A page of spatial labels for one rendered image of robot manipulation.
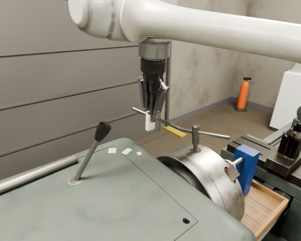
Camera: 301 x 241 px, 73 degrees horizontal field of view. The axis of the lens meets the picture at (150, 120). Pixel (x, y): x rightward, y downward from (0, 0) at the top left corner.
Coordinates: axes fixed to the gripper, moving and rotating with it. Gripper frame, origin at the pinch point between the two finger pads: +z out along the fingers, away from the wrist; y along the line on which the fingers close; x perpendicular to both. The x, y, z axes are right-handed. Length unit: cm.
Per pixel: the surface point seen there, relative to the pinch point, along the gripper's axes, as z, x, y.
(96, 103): 70, -52, 168
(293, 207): 47, -59, -38
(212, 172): 7.5, -4.7, -23.3
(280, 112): 99, -301, 52
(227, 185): 10.2, -6.6, -27.6
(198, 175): 7.1, -0.1, -22.3
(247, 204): 41, -36, -26
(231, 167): 10.1, -14.3, -24.0
